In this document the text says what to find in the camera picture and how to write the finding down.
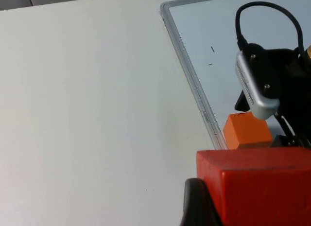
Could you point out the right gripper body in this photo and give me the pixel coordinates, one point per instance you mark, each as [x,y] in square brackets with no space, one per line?
[296,94]

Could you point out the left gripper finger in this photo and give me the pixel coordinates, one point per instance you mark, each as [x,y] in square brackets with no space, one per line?
[196,206]
[281,141]
[241,103]

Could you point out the orange cube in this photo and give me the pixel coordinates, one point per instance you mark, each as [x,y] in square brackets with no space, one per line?
[245,131]

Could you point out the red cube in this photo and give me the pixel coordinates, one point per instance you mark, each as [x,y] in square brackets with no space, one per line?
[255,192]

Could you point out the grey-framed whiteboard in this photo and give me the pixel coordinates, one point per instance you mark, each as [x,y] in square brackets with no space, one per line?
[206,29]

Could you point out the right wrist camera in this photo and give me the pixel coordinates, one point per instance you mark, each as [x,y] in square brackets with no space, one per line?
[255,90]

